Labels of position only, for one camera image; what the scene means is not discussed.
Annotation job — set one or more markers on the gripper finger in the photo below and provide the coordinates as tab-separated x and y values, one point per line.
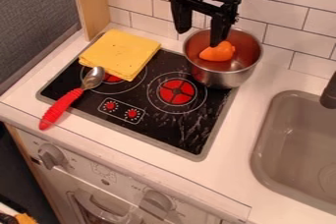
218	29
181	16

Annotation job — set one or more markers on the tap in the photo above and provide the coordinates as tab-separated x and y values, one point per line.
329	93

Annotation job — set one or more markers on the silver pot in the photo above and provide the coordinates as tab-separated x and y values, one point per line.
224	66

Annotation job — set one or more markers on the orange toy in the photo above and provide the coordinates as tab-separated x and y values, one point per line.
217	52

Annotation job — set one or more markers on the yellow cloth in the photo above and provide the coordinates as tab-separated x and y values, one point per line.
120	53

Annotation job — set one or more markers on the toy sink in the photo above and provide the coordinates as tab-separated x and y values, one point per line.
297	151

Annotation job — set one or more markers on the toy stove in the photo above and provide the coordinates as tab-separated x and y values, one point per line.
144	101

